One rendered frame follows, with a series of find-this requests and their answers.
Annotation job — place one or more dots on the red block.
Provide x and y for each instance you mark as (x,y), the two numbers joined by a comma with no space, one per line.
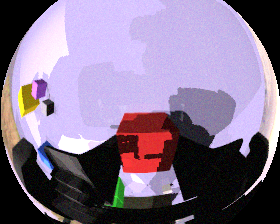
(147,142)

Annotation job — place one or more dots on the blue cube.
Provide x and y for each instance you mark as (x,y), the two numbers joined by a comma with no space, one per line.
(43,156)

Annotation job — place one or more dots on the green block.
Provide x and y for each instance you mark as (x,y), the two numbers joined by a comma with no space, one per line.
(120,190)
(117,203)

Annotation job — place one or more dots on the small purple cube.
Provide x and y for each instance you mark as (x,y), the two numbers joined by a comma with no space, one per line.
(38,88)

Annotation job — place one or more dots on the yellow block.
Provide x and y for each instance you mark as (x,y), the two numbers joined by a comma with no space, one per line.
(27,102)

